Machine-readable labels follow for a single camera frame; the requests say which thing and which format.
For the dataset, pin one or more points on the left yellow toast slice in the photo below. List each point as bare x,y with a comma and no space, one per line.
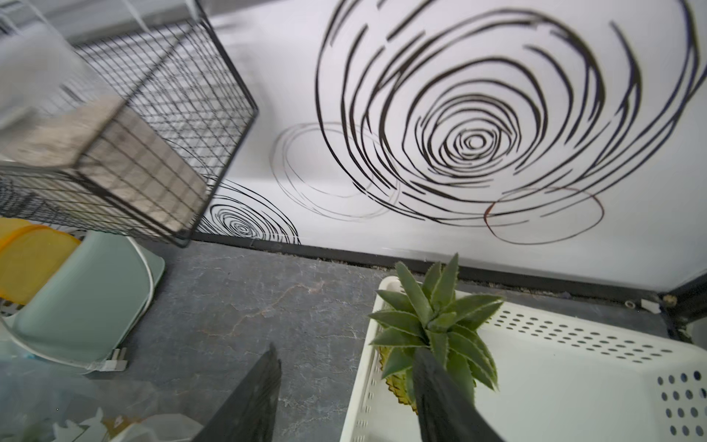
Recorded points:
30,255

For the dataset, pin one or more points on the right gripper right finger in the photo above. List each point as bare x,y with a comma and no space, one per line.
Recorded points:
444,413

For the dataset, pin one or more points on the cream perforated plastic basket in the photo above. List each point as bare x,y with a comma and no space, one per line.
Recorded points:
563,378

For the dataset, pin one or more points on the mint green toaster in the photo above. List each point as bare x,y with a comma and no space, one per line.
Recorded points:
88,307

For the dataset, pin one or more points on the black wire wall basket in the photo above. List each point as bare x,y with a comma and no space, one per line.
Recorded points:
165,59

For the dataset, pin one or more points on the white-lid spice jar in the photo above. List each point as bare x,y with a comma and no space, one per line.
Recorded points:
71,141

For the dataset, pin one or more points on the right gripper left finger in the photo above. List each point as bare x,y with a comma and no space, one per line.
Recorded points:
249,413

